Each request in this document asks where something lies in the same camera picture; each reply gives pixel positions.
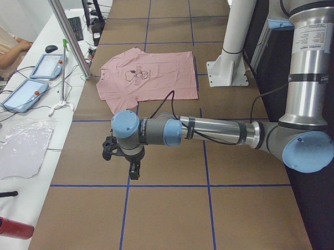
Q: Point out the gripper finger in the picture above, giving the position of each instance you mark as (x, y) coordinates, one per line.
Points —
(134, 171)

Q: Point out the aluminium frame post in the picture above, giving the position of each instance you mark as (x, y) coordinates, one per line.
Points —
(70, 37)

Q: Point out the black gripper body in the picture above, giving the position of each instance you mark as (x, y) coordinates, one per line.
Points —
(133, 158)

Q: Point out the upper blue teach pendant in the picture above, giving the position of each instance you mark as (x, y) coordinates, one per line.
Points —
(49, 66)

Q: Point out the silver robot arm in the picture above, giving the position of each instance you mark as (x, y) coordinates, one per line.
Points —
(298, 138)

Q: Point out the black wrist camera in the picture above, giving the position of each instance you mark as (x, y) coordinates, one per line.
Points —
(110, 147)

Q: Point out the black computer mouse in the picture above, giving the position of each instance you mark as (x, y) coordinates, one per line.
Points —
(50, 48)

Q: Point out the pink Snoopy t-shirt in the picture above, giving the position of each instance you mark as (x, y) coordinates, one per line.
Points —
(135, 76)

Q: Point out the black keyboard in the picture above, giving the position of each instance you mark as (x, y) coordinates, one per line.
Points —
(75, 23)

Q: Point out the red cylinder bottle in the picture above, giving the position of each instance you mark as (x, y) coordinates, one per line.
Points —
(11, 228)

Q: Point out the clear plastic bag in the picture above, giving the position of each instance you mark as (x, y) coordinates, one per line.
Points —
(24, 148)

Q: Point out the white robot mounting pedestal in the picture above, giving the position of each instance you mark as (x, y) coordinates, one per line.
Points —
(229, 68)

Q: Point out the lower blue teach pendant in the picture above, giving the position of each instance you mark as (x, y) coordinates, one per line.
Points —
(25, 95)

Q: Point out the person in beige shirt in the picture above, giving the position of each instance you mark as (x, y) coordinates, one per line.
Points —
(12, 51)

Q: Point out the blue teach pendant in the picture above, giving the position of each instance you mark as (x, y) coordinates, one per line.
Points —
(25, 95)
(49, 66)

